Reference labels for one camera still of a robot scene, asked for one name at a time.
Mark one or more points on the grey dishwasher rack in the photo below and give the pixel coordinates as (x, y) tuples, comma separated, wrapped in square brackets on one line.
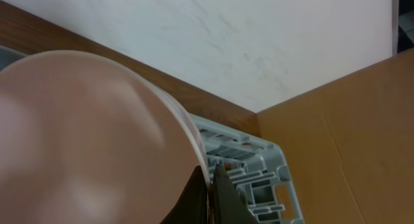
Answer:
[(256, 167)]

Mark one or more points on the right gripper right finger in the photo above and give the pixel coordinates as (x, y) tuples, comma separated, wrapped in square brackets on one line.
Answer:
[(228, 208)]

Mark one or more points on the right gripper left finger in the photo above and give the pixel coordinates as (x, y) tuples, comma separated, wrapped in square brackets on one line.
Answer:
[(191, 207)]

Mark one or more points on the cardboard box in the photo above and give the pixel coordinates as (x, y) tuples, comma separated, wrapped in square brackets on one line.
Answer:
[(349, 145)]

